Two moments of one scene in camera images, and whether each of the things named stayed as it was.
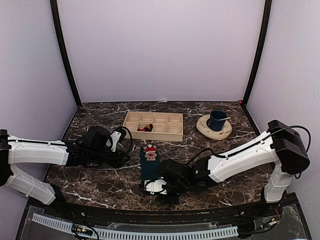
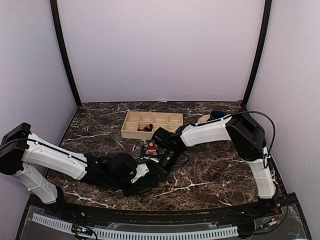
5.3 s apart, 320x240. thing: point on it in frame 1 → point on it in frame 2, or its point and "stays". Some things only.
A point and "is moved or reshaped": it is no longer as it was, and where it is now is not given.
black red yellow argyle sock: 148,128 stays
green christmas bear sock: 149,159 is moved or reshaped
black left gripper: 117,162 → 137,187
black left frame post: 55,13 stays
